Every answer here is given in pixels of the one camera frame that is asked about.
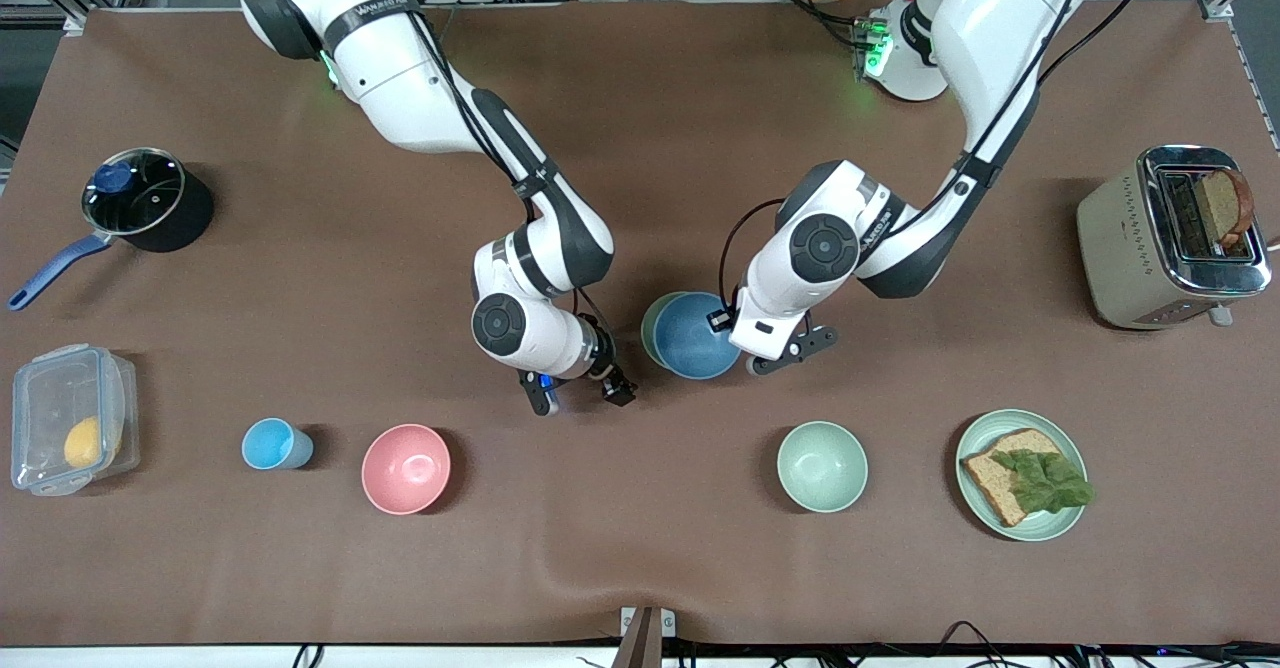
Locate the blue bowl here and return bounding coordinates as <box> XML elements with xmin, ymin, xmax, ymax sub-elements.
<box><xmin>652</xmin><ymin>291</ymin><xmax>746</xmax><ymax>381</ymax></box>

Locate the pale green bowl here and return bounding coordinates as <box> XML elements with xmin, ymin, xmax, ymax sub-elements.
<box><xmin>777</xmin><ymin>420</ymin><xmax>869</xmax><ymax>514</ymax></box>
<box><xmin>640</xmin><ymin>291</ymin><xmax>691</xmax><ymax>369</ymax></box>

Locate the pink bowl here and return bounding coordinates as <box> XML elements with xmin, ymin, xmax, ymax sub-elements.
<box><xmin>361</xmin><ymin>424</ymin><xmax>452</xmax><ymax>516</ymax></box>

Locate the green plate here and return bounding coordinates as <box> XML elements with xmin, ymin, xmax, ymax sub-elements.
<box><xmin>955</xmin><ymin>408</ymin><xmax>1088</xmax><ymax>543</ymax></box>

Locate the brown bread slice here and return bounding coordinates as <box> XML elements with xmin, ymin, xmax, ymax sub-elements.
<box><xmin>960</xmin><ymin>428</ymin><xmax>1063</xmax><ymax>528</ymax></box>

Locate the green lettuce leaf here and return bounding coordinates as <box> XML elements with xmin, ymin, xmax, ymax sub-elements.
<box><xmin>990</xmin><ymin>448</ymin><xmax>1095</xmax><ymax>516</ymax></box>

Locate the light blue cup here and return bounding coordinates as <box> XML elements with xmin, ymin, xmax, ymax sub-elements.
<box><xmin>241</xmin><ymin>417</ymin><xmax>315</xmax><ymax>471</ymax></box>

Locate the beige chrome toaster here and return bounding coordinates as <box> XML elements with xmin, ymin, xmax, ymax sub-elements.
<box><xmin>1077</xmin><ymin>144</ymin><xmax>1273</xmax><ymax>331</ymax></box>

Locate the brown toast slice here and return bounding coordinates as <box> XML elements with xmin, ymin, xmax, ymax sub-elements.
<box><xmin>1192</xmin><ymin>167</ymin><xmax>1255</xmax><ymax>249</ymax></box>

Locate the glass lid blue knob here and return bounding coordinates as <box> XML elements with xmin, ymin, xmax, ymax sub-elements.
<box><xmin>82</xmin><ymin>147</ymin><xmax>187</xmax><ymax>236</ymax></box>

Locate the yellow lemon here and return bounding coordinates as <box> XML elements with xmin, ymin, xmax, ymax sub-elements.
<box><xmin>64</xmin><ymin>416</ymin><xmax>103</xmax><ymax>469</ymax></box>

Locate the clear plastic lidded container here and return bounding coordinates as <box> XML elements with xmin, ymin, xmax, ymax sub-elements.
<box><xmin>10</xmin><ymin>344</ymin><xmax>141</xmax><ymax>497</ymax></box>

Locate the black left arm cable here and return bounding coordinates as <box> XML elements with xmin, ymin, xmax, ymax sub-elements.
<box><xmin>718</xmin><ymin>0</ymin><xmax>1151</xmax><ymax>315</ymax></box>

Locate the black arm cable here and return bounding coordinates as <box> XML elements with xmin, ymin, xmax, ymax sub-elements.
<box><xmin>375</xmin><ymin>0</ymin><xmax>619</xmax><ymax>354</ymax></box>
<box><xmin>718</xmin><ymin>0</ymin><xmax>1151</xmax><ymax>315</ymax></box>

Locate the table edge bracket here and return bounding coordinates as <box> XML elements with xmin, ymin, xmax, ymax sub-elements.
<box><xmin>612</xmin><ymin>605</ymin><xmax>678</xmax><ymax>668</ymax></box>

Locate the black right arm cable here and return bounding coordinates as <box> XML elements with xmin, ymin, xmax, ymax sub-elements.
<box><xmin>375</xmin><ymin>0</ymin><xmax>619</xmax><ymax>354</ymax></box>

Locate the thin black cable loop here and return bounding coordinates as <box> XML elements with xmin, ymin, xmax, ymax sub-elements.
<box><xmin>935</xmin><ymin>620</ymin><xmax>1016</xmax><ymax>654</ymax></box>

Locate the black saucepan blue handle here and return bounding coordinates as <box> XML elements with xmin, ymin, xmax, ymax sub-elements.
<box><xmin>8</xmin><ymin>147</ymin><xmax>215</xmax><ymax>312</ymax></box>

